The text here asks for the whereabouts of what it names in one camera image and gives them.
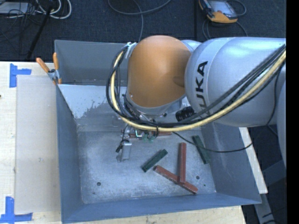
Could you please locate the grey metal bin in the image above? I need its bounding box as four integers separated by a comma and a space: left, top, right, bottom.
54, 40, 263, 224

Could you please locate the dark green flat block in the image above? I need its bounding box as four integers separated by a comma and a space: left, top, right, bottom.
141, 148, 169, 173
192, 135, 212, 165

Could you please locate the red-brown flat block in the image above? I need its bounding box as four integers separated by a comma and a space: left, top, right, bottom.
153, 165, 199, 195
178, 142, 188, 184

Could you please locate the pale flat board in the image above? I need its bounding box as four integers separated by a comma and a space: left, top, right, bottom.
14, 75, 63, 216

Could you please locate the black cylinder on white bracket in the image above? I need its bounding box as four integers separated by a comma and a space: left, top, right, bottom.
164, 105, 196, 123

